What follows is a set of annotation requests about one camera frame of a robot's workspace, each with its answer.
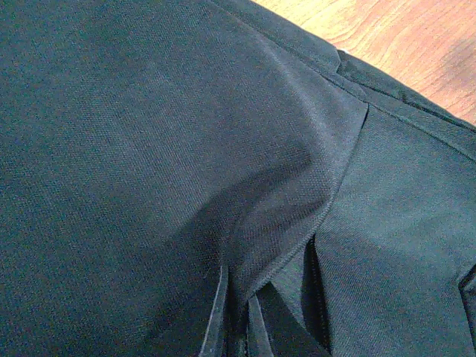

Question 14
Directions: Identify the black student backpack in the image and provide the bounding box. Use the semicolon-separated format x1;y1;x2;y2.
1;1;475;356

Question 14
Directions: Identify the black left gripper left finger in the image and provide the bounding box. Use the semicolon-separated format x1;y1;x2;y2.
199;266;228;357

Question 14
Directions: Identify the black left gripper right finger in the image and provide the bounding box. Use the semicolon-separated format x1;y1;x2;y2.
248;283;329;357

